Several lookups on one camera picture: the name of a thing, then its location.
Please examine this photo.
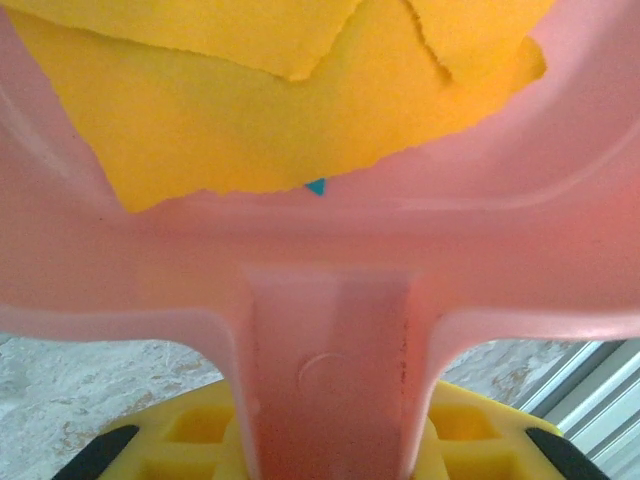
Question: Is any pink plastic dustpan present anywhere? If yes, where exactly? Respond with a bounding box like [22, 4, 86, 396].
[0, 0, 640, 480]

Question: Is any yellow paper scrap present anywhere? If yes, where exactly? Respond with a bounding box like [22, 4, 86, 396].
[0, 0, 364, 84]
[402, 0, 559, 89]

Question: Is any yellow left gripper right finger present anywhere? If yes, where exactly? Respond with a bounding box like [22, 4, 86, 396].
[414, 380, 614, 480]

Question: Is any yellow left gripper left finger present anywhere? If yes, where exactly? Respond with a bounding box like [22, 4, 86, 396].
[58, 379, 256, 480]

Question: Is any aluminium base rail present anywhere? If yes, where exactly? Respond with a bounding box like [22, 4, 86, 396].
[517, 339, 640, 454]

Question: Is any yellow cloth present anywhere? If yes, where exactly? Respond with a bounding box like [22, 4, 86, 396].
[7, 9, 547, 215]

